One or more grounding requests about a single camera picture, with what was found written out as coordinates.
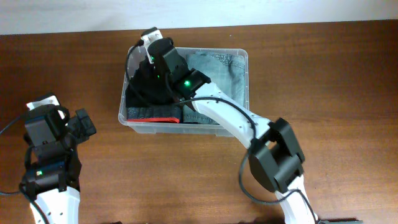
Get black Nike garment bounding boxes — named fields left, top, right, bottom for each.
left=125, top=60, right=174, bottom=108

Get black garment with red trim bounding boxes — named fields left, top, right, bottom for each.
left=125, top=90, right=183, bottom=123

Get light blue jeans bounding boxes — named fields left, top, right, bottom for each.
left=186, top=52, right=246, bottom=106

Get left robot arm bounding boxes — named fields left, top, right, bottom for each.
left=19, top=105, right=96, bottom=223

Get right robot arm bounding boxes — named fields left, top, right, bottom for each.
left=143, top=37, right=318, bottom=223

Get clear plastic storage bin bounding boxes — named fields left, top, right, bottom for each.
left=118, top=47, right=249, bottom=137

